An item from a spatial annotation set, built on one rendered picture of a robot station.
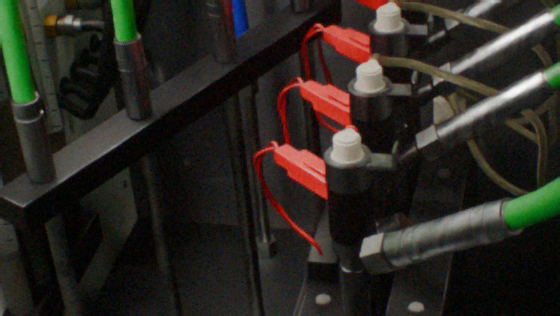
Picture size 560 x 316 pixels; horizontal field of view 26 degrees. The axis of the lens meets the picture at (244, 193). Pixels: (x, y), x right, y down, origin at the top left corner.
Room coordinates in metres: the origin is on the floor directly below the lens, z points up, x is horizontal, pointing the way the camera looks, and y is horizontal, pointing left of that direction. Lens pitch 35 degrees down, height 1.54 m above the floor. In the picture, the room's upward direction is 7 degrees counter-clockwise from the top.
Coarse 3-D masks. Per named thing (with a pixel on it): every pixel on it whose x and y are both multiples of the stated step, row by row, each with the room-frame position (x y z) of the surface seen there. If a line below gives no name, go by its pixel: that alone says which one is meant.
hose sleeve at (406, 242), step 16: (480, 208) 0.46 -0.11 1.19; (496, 208) 0.45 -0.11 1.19; (416, 224) 0.49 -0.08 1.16; (432, 224) 0.48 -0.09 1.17; (448, 224) 0.47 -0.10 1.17; (464, 224) 0.46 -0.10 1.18; (480, 224) 0.45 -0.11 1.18; (496, 224) 0.45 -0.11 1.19; (384, 240) 0.49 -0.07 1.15; (400, 240) 0.48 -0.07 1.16; (416, 240) 0.48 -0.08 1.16; (432, 240) 0.47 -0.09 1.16; (448, 240) 0.46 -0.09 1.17; (464, 240) 0.46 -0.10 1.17; (480, 240) 0.45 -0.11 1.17; (496, 240) 0.45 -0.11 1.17; (400, 256) 0.48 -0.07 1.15; (416, 256) 0.48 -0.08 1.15; (432, 256) 0.47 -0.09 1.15
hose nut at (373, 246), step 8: (392, 232) 0.50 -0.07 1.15; (368, 240) 0.50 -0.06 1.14; (376, 240) 0.50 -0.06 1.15; (368, 248) 0.50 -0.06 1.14; (376, 248) 0.49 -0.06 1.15; (360, 256) 0.50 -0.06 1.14; (368, 256) 0.49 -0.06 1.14; (376, 256) 0.49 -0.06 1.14; (384, 256) 0.49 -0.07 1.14; (368, 264) 0.49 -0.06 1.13; (376, 264) 0.49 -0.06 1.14; (384, 264) 0.49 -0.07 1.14; (392, 264) 0.49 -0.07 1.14; (376, 272) 0.49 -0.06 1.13; (384, 272) 0.49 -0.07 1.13
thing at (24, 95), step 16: (0, 0) 0.66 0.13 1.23; (16, 0) 0.66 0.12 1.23; (0, 16) 0.66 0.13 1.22; (16, 16) 0.66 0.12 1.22; (0, 32) 0.66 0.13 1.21; (16, 32) 0.66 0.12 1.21; (16, 48) 0.66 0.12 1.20; (16, 64) 0.66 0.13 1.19; (16, 80) 0.66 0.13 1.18; (32, 80) 0.66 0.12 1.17; (16, 96) 0.66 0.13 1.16; (32, 96) 0.66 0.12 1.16; (16, 112) 0.66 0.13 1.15; (32, 112) 0.66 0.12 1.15; (544, 192) 0.44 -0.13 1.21; (512, 208) 0.45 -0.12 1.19; (528, 208) 0.44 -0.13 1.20; (544, 208) 0.43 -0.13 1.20; (512, 224) 0.44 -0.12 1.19; (528, 224) 0.44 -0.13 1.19
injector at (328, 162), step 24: (336, 168) 0.59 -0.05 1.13; (360, 168) 0.59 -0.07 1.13; (336, 192) 0.59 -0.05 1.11; (360, 192) 0.59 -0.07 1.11; (336, 216) 0.59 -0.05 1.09; (360, 216) 0.59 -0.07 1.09; (336, 240) 0.59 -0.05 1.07; (360, 240) 0.59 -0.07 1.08; (360, 264) 0.59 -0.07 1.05; (360, 288) 0.59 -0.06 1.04; (360, 312) 0.59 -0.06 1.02
